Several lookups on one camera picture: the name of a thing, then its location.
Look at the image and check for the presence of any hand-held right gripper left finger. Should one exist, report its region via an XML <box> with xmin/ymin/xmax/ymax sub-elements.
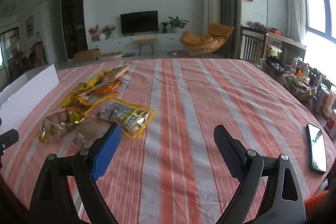
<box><xmin>29</xmin><ymin>123</ymin><xmax>122</xmax><ymax>224</ymax></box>

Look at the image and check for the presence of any clear blue-edged snack packet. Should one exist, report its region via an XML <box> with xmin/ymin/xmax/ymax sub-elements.
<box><xmin>88</xmin><ymin>77</ymin><xmax>130</xmax><ymax>98</ymax></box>

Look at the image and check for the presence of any cardboard box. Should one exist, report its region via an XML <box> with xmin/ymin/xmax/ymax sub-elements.
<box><xmin>74</xmin><ymin>49</ymin><xmax>101</xmax><ymax>62</ymax></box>

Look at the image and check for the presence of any framed wall picture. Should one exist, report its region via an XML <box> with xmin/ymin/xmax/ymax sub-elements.
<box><xmin>25</xmin><ymin>15</ymin><xmax>34</xmax><ymax>38</ymax></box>

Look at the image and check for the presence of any wooden dining chair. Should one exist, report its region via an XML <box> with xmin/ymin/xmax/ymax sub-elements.
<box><xmin>29</xmin><ymin>42</ymin><xmax>49</xmax><ymax>67</ymax></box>

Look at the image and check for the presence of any white television cabinet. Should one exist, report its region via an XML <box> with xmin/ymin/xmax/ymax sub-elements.
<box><xmin>87</xmin><ymin>33</ymin><xmax>184</xmax><ymax>56</ymax></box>

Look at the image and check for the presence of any black smartphone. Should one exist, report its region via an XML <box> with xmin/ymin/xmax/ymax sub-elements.
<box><xmin>306</xmin><ymin>123</ymin><xmax>328</xmax><ymax>174</ymax></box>

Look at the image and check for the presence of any green white snack packet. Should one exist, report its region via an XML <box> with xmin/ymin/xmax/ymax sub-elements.
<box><xmin>110</xmin><ymin>63</ymin><xmax>133</xmax><ymax>77</ymax></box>

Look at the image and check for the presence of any large woven basket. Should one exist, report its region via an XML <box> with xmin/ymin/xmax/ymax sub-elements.
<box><xmin>285</xmin><ymin>74</ymin><xmax>317</xmax><ymax>101</ymax></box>

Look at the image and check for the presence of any clear yellow-edged snack packet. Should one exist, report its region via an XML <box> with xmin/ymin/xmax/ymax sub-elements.
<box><xmin>84</xmin><ymin>97</ymin><xmax>157</xmax><ymax>140</ymax></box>

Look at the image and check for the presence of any window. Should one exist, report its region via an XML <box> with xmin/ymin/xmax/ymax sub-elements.
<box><xmin>303</xmin><ymin>0</ymin><xmax>336</xmax><ymax>45</ymax></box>

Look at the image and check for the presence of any large potted green plant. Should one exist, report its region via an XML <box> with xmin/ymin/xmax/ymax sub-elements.
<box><xmin>168</xmin><ymin>16</ymin><xmax>189</xmax><ymax>34</ymax></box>

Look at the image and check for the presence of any oval wooden tray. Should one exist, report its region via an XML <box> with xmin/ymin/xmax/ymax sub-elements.
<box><xmin>101</xmin><ymin>51</ymin><xmax>123</xmax><ymax>60</ymax></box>

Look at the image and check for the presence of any wooden side desk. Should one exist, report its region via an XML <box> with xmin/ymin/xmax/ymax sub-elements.
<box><xmin>268</xmin><ymin>31</ymin><xmax>307</xmax><ymax>62</ymax></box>

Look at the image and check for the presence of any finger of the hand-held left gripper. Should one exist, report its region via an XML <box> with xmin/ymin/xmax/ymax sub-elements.
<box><xmin>0</xmin><ymin>129</ymin><xmax>19</xmax><ymax>169</ymax></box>

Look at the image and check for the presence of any red flower arrangement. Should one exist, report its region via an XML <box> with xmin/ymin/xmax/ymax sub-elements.
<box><xmin>89</xmin><ymin>25</ymin><xmax>99</xmax><ymax>42</ymax></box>

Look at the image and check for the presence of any covered tower air conditioner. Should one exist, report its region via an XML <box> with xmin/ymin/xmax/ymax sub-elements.
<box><xmin>203</xmin><ymin>0</ymin><xmax>221</xmax><ymax>30</ymax></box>

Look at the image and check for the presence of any white curtain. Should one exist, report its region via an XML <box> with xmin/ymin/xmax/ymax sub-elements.
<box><xmin>283</xmin><ymin>0</ymin><xmax>306</xmax><ymax>43</ymax></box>

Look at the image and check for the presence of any row of bottles and boxes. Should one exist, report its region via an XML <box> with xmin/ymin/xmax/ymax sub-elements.
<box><xmin>291</xmin><ymin>56</ymin><xmax>336</xmax><ymax>140</ymax></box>

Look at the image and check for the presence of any leafy plant in vase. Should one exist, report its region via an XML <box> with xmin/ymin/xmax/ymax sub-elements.
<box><xmin>102</xmin><ymin>25</ymin><xmax>117</xmax><ymax>39</ymax></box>

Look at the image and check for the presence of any orange striped tablecloth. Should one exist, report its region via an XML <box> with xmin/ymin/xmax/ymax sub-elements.
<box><xmin>0</xmin><ymin>58</ymin><xmax>332</xmax><ymax>224</ymax></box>

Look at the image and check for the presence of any dark woven basket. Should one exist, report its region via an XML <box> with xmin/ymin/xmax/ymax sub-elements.
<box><xmin>264</xmin><ymin>56</ymin><xmax>285</xmax><ymax>76</ymax></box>

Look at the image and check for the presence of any wooden bench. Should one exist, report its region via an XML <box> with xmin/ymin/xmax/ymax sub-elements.
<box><xmin>134</xmin><ymin>38</ymin><xmax>157</xmax><ymax>56</ymax></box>

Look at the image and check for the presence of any brown bread packet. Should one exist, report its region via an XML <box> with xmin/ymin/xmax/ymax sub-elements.
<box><xmin>67</xmin><ymin>119</ymin><xmax>113</xmax><ymax>147</ymax></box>

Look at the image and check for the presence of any yellow black snack packet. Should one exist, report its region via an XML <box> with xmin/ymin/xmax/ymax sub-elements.
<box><xmin>62</xmin><ymin>82</ymin><xmax>91</xmax><ymax>109</ymax></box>

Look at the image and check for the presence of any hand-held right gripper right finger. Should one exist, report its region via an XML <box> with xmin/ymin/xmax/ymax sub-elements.
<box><xmin>213</xmin><ymin>124</ymin><xmax>306</xmax><ymax>224</ymax></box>

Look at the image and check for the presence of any orange lounge chair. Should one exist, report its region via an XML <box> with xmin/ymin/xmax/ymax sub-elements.
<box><xmin>180</xmin><ymin>23</ymin><xmax>235</xmax><ymax>55</ymax></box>

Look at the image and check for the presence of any dark wooden slatted chair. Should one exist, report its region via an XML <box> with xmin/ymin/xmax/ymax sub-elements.
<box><xmin>238</xmin><ymin>26</ymin><xmax>268</xmax><ymax>64</ymax></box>

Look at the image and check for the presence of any plain yellow snack packet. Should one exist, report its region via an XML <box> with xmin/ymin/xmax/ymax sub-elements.
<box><xmin>87</xmin><ymin>70</ymin><xmax>113</xmax><ymax>85</ymax></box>

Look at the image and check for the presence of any gold egg snack packet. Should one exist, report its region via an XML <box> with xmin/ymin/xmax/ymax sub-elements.
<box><xmin>38</xmin><ymin>106</ymin><xmax>86</xmax><ymax>143</ymax></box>

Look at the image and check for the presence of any dark display cabinet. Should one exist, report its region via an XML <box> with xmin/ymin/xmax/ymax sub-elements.
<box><xmin>61</xmin><ymin>0</ymin><xmax>88</xmax><ymax>59</ymax></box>

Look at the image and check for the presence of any black television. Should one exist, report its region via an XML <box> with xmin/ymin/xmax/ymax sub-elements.
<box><xmin>120</xmin><ymin>10</ymin><xmax>159</xmax><ymax>35</ymax></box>

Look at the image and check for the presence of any white board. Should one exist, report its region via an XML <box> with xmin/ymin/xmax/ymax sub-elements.
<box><xmin>0</xmin><ymin>64</ymin><xmax>60</xmax><ymax>130</ymax></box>

